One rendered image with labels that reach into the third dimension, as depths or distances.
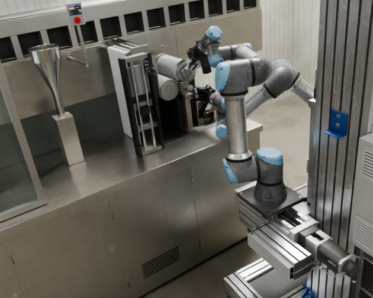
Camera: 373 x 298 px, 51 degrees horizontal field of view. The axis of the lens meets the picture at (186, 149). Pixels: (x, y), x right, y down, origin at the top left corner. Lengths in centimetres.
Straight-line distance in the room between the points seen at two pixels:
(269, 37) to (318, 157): 334
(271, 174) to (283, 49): 351
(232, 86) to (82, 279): 126
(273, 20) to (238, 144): 341
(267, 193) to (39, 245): 108
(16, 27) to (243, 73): 123
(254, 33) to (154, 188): 148
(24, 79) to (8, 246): 89
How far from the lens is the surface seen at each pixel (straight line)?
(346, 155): 162
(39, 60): 200
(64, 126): 212
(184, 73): 225
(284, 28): 507
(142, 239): 220
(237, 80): 156
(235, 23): 288
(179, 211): 224
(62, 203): 189
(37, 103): 233
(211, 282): 258
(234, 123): 162
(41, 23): 228
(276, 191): 178
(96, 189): 192
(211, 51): 195
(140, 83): 203
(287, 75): 195
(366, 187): 154
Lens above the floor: 187
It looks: 27 degrees down
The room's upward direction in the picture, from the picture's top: 7 degrees counter-clockwise
